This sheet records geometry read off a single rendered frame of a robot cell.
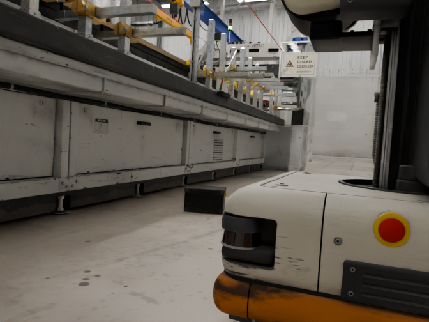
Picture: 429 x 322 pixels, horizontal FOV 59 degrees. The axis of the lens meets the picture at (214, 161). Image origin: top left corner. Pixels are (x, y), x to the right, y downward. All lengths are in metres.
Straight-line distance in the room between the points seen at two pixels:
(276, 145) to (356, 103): 6.41
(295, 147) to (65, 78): 4.13
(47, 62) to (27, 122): 0.33
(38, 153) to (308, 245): 1.27
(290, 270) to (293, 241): 0.05
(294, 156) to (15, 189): 4.16
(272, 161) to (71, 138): 3.99
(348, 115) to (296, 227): 10.94
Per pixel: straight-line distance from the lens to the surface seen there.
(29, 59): 1.35
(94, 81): 1.58
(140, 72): 1.77
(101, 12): 1.55
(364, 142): 11.52
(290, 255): 0.65
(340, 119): 11.55
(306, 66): 5.32
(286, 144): 5.39
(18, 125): 1.62
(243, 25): 12.59
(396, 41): 0.92
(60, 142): 1.73
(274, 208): 0.65
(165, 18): 7.69
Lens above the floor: 0.36
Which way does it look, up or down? 3 degrees down
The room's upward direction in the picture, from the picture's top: 3 degrees clockwise
